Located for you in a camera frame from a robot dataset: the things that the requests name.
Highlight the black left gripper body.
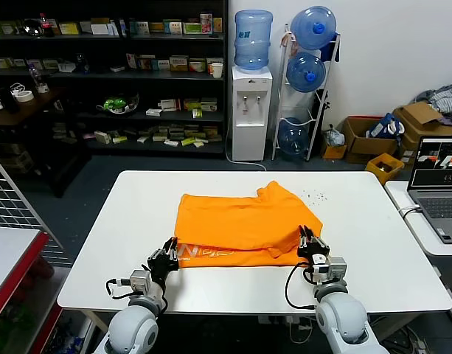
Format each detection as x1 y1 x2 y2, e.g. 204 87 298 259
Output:
147 249 179 287

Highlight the yellow white box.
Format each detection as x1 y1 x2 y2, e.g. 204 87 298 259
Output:
169 55 190 72

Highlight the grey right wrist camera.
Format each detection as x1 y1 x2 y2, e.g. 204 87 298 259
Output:
310 254 348 284

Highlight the grey laptop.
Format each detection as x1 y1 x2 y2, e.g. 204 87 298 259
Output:
406 136 452 245

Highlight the black shelf unit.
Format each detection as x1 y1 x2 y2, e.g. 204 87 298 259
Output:
0 0 229 160

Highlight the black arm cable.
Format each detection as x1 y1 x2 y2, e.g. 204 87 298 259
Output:
105 278 136 300
283 260 319 309

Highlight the open red-rimmed cardboard box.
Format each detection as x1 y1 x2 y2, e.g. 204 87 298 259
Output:
341 116 400 165

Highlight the upright blue water jug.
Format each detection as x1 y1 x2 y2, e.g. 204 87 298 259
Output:
234 10 274 72

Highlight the yellow plastic bin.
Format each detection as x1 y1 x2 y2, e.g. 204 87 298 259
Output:
364 153 406 185

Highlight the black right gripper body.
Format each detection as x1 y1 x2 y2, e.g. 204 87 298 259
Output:
297 241 332 266

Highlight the shiny glass bowl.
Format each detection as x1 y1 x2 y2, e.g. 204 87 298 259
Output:
22 19 46 39

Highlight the purple tinted bottle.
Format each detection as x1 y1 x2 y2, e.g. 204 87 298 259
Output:
27 62 50 94

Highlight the white wire jug rack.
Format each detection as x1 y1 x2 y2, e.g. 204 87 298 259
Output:
271 24 341 162

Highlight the white water dispenser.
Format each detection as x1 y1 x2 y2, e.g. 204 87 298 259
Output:
231 66 274 162

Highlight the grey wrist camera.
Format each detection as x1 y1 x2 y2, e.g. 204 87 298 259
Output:
117 269 152 295
310 254 348 284

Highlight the large white table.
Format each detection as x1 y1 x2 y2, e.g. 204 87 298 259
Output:
57 170 452 354

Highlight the white wire grid panel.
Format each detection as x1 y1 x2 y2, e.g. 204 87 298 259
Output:
0 149 70 265

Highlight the blue white bag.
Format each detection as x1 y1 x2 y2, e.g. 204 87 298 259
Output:
369 112 406 140

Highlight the pile of grey clothes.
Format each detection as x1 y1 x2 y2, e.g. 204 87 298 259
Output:
413 83 452 130

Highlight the small cardboard box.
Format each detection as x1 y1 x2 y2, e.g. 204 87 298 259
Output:
320 131 348 161

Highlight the orange t-shirt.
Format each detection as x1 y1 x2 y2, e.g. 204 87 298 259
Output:
173 180 324 269

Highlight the black flask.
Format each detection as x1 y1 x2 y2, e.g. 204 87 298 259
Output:
0 86 21 114

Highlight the pink cloth strip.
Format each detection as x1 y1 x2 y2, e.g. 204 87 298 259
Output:
279 32 299 57

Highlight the grey plastic bag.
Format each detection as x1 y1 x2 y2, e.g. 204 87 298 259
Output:
323 124 346 147

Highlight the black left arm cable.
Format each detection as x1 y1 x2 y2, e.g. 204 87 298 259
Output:
105 278 136 300

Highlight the cola bottle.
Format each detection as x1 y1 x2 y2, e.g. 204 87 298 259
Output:
39 13 56 38

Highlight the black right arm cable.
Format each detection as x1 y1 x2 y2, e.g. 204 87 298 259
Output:
283 260 319 309

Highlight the small white side table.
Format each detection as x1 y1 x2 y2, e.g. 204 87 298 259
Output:
383 180 452 322

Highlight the white dispenser power cord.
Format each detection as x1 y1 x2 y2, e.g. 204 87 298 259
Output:
224 121 268 173

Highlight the cardboard box with flap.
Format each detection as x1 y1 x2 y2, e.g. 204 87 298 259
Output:
392 102 452 165

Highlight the brown wooden desk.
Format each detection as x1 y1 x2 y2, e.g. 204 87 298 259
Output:
0 86 70 198

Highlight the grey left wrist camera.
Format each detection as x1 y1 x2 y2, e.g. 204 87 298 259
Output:
117 269 152 295

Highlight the bowl with green packets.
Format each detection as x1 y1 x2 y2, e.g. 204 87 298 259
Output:
96 91 141 117

